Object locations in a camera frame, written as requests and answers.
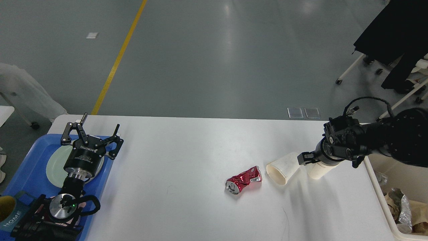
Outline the brown paper bag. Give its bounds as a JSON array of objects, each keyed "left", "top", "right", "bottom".
[{"left": 409, "top": 200, "right": 428, "bottom": 236}]

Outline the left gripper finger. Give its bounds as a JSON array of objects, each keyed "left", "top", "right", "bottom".
[
  {"left": 60, "top": 112, "right": 88, "bottom": 148},
  {"left": 95, "top": 124, "right": 124, "bottom": 160}
]

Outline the person in light trousers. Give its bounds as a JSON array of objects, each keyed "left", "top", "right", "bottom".
[{"left": 0, "top": 63, "right": 68, "bottom": 123}]

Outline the black jacket on chair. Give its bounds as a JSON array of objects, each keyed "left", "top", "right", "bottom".
[{"left": 354, "top": 0, "right": 428, "bottom": 94}]

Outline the white rolling chair frame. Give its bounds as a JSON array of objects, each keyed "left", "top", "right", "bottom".
[{"left": 335, "top": 54, "right": 427, "bottom": 110}]

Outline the green plate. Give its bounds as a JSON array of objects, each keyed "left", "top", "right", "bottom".
[{"left": 46, "top": 145, "right": 105, "bottom": 188}]

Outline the foil wrapper with napkin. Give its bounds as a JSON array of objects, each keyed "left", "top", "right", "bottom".
[{"left": 374, "top": 171, "right": 388, "bottom": 187}]

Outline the dark teal mug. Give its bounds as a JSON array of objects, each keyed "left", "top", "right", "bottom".
[{"left": 0, "top": 190, "right": 37, "bottom": 232}]

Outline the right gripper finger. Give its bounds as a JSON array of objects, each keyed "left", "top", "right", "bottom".
[{"left": 297, "top": 151, "right": 321, "bottom": 166}]

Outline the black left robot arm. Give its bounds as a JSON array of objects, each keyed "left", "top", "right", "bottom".
[{"left": 1, "top": 113, "right": 124, "bottom": 241}]

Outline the beige plastic bin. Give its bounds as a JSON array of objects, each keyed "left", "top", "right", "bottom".
[{"left": 364, "top": 154, "right": 428, "bottom": 241}]

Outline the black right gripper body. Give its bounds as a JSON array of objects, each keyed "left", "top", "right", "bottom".
[{"left": 314, "top": 139, "right": 341, "bottom": 166}]

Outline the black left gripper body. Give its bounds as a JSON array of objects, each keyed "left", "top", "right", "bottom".
[{"left": 63, "top": 142, "right": 106, "bottom": 179}]

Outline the crushed red soda can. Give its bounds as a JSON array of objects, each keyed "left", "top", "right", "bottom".
[{"left": 225, "top": 166, "right": 262, "bottom": 195}]

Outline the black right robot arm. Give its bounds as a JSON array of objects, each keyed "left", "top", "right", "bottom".
[{"left": 297, "top": 98, "right": 428, "bottom": 168}]

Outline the foil bag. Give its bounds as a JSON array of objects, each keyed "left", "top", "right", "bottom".
[{"left": 384, "top": 188, "right": 413, "bottom": 234}]

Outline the white paper cup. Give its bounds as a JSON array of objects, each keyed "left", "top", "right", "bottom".
[
  {"left": 266, "top": 152, "right": 300, "bottom": 185},
  {"left": 306, "top": 162, "right": 338, "bottom": 180}
]

